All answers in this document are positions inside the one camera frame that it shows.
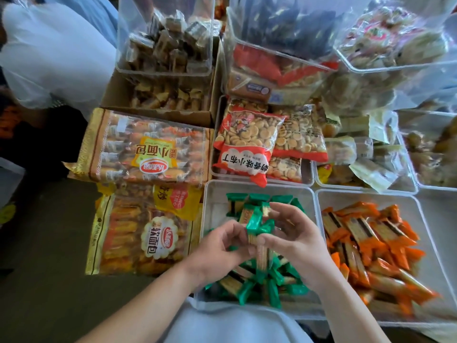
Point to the person's left hand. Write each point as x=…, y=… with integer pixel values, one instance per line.
x=209, y=258

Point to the person's right hand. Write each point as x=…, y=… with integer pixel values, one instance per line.
x=303, y=250

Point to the person's right thumb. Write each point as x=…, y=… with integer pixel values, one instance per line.
x=269, y=241

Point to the person's left thumb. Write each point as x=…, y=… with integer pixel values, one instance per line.
x=244, y=248

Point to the green wafer packet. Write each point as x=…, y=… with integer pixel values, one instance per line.
x=255, y=219
x=262, y=258

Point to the person's left forearm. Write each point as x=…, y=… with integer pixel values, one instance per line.
x=142, y=310

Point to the person's right forearm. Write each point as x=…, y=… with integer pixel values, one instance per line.
x=348, y=314

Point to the pile of green wafer snacks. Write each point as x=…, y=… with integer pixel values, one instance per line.
x=271, y=282

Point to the clear plastic bin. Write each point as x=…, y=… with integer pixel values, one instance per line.
x=307, y=175
x=407, y=182
x=428, y=225
x=232, y=35
x=410, y=124
x=214, y=207
x=439, y=60
x=125, y=39

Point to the red round biscuit bag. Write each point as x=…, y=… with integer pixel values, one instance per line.
x=246, y=142
x=285, y=169
x=303, y=135

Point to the person's white clothing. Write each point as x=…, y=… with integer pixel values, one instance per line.
x=232, y=325

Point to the yellow snack bag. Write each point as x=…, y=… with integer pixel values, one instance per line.
x=176, y=200

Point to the pile of orange wafer packets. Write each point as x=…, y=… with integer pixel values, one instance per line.
x=371, y=246

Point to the large gold bread bag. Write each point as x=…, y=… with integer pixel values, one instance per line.
x=142, y=149
x=125, y=239

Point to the pile of pale green packets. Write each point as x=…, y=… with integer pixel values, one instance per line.
x=364, y=153

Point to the brown bread packet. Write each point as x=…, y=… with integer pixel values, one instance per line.
x=248, y=85

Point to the pile of yellow wrapped candies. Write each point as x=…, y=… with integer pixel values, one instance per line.
x=167, y=94

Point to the pile of round pastry packets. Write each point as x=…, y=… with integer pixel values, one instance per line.
x=357, y=91

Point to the red cracker bag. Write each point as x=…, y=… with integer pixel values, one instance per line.
x=271, y=66

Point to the pile of brown wrapped snacks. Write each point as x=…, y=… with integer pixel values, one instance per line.
x=435, y=153

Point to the brown cardboard box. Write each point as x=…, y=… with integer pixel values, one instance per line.
x=117, y=92

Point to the pile of dark blue packets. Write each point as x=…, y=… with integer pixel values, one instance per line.
x=285, y=24

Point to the pile of brown wrapped candies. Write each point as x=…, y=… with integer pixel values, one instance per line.
x=171, y=42

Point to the pile of wrapped cookie packets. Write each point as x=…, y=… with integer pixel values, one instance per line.
x=385, y=35

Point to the white plastic bag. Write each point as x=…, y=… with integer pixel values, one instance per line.
x=53, y=49

